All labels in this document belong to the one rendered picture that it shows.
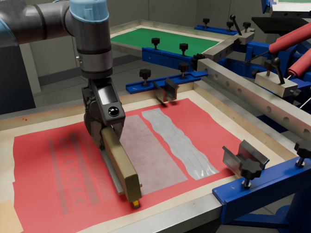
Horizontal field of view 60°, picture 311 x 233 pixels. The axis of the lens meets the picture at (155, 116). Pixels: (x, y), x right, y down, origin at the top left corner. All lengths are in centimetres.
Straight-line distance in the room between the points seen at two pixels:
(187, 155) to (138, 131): 18
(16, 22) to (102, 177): 39
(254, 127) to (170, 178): 32
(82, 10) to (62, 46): 303
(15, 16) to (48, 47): 292
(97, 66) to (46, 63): 299
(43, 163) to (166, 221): 38
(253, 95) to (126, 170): 53
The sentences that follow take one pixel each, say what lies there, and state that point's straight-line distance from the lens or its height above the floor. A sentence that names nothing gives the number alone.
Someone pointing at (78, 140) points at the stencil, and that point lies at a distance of 83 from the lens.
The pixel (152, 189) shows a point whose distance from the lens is 66.
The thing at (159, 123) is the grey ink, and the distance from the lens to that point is 86.
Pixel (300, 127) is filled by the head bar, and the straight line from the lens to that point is 84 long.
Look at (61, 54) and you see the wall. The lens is 362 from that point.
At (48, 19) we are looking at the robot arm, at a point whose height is 131.
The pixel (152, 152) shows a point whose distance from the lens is 76.
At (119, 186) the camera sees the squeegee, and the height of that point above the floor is 99.
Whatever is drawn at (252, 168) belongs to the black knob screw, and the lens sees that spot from 58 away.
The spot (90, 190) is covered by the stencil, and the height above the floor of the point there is 95.
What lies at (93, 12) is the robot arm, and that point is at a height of 133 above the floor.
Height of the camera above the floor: 143
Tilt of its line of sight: 32 degrees down
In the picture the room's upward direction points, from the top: straight up
